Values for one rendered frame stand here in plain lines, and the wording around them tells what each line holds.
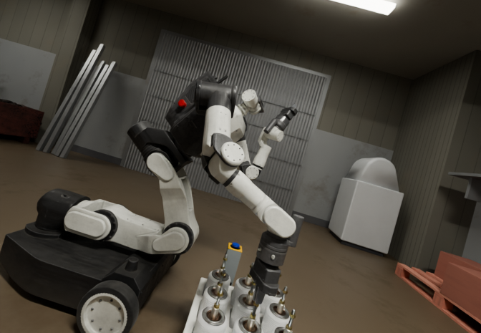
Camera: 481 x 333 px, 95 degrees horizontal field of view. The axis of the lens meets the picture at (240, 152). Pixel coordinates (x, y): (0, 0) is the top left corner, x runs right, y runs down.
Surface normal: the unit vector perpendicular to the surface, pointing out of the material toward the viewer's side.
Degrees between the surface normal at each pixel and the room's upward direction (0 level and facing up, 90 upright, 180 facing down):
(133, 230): 90
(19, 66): 90
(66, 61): 90
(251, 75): 90
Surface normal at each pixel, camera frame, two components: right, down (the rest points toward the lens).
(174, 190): -0.02, 0.39
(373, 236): -0.08, -0.04
